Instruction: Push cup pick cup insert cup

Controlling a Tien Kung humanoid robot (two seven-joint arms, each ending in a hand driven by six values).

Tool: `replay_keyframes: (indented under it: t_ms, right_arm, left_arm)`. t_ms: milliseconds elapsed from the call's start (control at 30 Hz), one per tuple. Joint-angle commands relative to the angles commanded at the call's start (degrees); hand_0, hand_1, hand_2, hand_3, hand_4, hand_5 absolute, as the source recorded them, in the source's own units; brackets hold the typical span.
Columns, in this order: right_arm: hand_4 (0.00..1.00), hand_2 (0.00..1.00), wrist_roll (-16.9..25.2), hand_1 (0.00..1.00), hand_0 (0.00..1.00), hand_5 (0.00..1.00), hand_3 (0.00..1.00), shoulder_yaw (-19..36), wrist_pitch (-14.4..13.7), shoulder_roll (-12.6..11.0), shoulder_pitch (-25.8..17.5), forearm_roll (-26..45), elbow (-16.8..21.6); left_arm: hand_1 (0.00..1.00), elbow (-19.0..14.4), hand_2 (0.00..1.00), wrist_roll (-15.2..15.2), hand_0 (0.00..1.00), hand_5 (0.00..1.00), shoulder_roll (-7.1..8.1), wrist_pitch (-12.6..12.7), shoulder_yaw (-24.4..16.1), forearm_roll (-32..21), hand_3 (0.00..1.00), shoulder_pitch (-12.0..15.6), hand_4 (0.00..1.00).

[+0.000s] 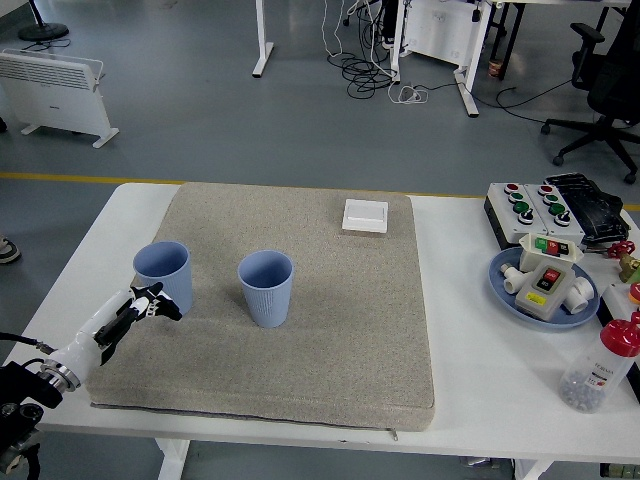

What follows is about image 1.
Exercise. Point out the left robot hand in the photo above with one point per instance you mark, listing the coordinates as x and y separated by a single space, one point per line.
95 330

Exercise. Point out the blue ribbed plastic cup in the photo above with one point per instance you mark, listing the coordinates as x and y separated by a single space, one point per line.
267 300
175 275

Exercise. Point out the white push-button control box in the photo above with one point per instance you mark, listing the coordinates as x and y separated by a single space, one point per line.
542 212
507 215

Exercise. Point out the person's shoe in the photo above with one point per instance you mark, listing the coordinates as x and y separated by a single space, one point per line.
7 250

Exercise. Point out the white table leg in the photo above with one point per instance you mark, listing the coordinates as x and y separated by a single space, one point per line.
532 470
172 457

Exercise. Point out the grey-brown cushion mat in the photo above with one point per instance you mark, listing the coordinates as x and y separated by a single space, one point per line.
325 325

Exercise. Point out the white panel heater on feet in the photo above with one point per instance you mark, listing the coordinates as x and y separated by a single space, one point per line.
50 100

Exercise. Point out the black round stand base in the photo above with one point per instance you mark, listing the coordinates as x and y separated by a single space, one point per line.
44 31

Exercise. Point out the white desk leg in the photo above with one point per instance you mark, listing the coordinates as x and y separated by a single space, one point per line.
261 30
396 45
465 90

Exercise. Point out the blue round plate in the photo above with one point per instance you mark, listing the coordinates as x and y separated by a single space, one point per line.
500 300

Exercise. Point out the white plastic pipe fitting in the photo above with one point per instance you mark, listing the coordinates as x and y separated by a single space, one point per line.
512 280
580 295

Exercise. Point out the small tin can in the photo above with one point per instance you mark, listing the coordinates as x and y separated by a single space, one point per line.
496 67

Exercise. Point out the clear bottle with red cap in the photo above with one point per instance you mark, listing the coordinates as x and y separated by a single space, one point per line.
595 375

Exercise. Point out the black foot pedal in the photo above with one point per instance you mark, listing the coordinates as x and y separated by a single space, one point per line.
595 205

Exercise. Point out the red mushroom button box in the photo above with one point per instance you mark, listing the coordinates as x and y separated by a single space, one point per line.
634 294

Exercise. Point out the black office chair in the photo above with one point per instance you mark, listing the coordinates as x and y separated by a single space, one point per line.
610 90

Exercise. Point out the white wall switch panel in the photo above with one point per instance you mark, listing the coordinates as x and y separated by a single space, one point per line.
365 215

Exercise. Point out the grey red-black button switch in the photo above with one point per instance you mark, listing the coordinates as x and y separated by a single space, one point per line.
542 290

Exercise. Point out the cream three-button switch box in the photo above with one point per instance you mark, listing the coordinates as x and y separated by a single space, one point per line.
550 250

